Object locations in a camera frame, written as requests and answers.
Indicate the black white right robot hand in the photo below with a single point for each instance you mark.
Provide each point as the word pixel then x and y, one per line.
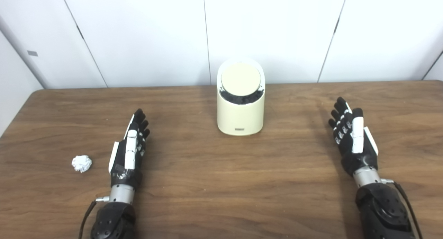
pixel 346 145

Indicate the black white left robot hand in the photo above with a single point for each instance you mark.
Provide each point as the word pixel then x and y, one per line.
pixel 119 162

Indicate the white paper ball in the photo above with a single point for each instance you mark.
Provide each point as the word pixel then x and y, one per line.
pixel 82 164

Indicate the cream round bin lid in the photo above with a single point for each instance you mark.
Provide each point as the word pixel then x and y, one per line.
pixel 241 76

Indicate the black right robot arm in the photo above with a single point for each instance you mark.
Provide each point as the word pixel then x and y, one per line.
pixel 380 211

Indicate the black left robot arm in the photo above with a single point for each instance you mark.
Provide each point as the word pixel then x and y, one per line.
pixel 114 221

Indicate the cream-colored bin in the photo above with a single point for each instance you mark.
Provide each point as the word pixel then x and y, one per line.
pixel 240 116

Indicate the black bin liner bag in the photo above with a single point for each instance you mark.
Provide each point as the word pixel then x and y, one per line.
pixel 242 97

